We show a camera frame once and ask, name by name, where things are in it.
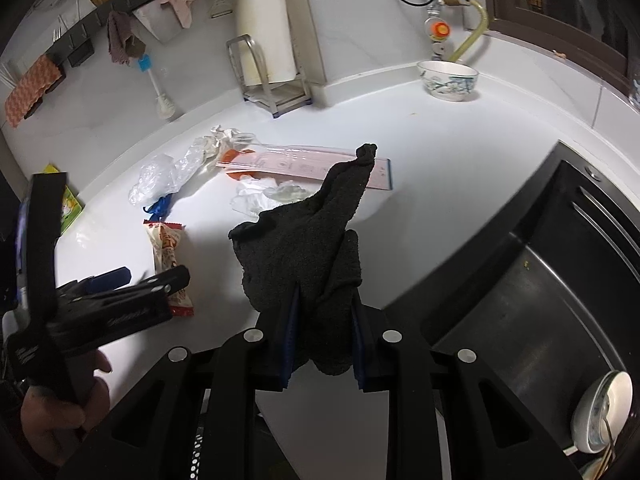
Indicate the orange patterned dish cloth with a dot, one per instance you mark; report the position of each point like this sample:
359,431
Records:
32,90

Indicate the person's left hand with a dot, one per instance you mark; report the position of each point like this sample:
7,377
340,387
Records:
55,420

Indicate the orange plastic wrapper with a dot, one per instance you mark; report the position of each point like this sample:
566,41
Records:
231,156

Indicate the clear plastic bag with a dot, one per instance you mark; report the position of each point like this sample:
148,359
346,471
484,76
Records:
167,175

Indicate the clear drinking glass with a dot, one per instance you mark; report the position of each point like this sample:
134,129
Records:
634,87

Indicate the blue white bottle brush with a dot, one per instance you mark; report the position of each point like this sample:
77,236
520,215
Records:
159,92

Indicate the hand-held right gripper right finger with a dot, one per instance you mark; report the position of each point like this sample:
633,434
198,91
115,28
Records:
361,355

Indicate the black kitchen sink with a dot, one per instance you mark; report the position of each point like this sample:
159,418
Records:
550,285

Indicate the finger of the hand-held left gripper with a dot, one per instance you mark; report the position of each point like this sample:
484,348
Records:
167,282
107,279

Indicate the blue plastic wrapper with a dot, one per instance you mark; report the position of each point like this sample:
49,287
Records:
159,206

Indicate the metal fork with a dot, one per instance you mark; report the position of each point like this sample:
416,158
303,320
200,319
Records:
60,30

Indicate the brown grey hanging cloth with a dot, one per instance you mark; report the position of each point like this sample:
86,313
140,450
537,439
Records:
121,37

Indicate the yellow green seasoning packet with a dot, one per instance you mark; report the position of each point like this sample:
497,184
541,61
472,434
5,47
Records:
69,210

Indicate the black terry cloth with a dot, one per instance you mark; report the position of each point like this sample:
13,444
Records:
305,240

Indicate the dark brown window frame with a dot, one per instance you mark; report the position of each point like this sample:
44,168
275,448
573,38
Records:
560,5

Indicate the white cutting board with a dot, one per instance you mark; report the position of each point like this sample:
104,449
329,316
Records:
265,20

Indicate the white bowl in sink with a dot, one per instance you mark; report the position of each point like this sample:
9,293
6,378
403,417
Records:
607,410

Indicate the white hanging board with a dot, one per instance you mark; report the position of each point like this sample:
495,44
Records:
157,25

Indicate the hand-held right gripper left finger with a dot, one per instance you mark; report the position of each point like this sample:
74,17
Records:
290,350

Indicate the orange red snack packet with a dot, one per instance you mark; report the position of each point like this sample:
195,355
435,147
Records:
167,247

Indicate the white patterned ceramic bowl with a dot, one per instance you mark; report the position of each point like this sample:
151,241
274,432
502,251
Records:
447,82

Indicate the gas valve fitting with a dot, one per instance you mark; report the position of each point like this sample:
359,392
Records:
440,25

